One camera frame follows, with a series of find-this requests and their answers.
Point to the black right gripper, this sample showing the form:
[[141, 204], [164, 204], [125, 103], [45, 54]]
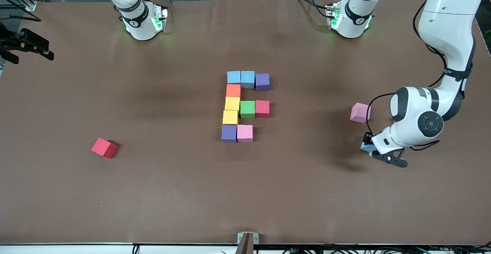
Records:
[[23, 40]]

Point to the light blue foam cube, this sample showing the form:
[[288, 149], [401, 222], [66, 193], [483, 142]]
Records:
[[234, 77], [366, 147], [247, 79]]

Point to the red foam cube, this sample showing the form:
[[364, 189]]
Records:
[[262, 109], [103, 147]]

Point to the purple foam cube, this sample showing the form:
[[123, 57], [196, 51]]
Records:
[[262, 82], [229, 134]]

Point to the pink foam cube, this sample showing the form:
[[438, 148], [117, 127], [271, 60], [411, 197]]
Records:
[[360, 112], [244, 133]]

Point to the green foam cube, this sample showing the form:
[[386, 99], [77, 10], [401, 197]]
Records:
[[247, 109]]

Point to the yellow foam cube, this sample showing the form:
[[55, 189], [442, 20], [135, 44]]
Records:
[[230, 117], [232, 103]]

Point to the orange foam cube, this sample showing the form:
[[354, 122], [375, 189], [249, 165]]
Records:
[[233, 90]]

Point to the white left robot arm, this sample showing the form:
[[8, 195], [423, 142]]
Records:
[[448, 16]]

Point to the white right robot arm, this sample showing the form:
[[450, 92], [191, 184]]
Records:
[[140, 23]]

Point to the small green object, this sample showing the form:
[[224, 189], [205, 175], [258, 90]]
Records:
[[488, 34]]

